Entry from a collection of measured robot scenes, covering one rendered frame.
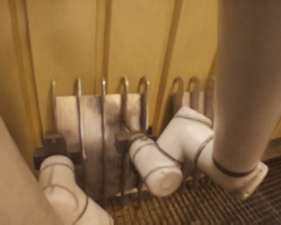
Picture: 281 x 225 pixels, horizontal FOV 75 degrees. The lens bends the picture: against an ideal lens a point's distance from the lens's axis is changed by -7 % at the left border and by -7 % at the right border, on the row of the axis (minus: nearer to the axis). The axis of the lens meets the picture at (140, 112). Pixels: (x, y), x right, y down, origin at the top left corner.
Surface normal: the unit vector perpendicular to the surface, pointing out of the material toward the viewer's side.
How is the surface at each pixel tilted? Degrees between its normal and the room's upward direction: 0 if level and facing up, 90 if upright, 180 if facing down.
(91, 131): 69
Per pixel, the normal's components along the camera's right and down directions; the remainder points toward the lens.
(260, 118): -0.11, 0.76
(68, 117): 0.35, 0.12
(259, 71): -0.39, 0.74
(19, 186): 0.99, -0.04
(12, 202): 0.87, 0.17
